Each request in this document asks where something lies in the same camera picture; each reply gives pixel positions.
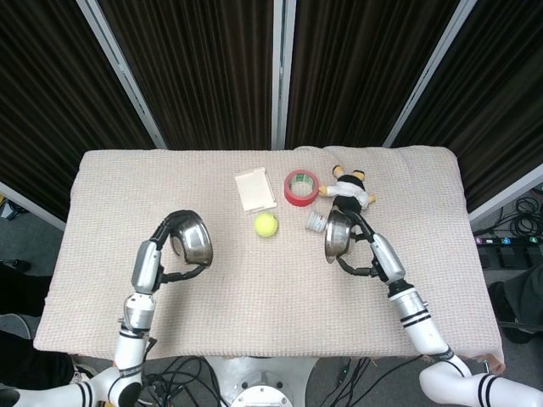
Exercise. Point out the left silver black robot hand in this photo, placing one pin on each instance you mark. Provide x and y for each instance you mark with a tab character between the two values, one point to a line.
148	263

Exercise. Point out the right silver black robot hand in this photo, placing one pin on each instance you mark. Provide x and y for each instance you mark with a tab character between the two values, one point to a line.
384	256

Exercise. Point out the metal bowl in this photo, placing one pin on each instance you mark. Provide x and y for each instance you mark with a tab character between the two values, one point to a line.
336	235
192	242

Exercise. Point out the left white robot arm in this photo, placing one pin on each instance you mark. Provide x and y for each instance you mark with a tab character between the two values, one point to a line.
127	339

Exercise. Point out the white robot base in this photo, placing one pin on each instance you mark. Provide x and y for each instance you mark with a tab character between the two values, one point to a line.
259	383

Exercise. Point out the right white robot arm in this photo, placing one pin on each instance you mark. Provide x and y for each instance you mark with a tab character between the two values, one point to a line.
441	347

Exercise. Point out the black plush toy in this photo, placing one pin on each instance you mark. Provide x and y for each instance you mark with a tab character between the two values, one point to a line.
348	191

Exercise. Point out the small white jar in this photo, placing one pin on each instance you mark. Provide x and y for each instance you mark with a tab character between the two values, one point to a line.
316	220

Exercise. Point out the red tape roll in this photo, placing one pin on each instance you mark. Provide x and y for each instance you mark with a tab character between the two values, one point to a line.
300	188

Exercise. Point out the beige woven table cloth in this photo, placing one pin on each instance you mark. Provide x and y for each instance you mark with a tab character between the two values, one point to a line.
271	297

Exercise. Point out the yellow tennis ball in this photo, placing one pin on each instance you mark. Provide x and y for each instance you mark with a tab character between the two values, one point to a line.
266	224

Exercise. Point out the dark ribbed partition panel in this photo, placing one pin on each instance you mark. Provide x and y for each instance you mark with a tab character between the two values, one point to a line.
360	72
492	93
199	72
51	97

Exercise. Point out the grey partition post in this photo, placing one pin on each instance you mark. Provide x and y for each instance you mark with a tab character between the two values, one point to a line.
281	72
505	199
29	203
121	72
428	72

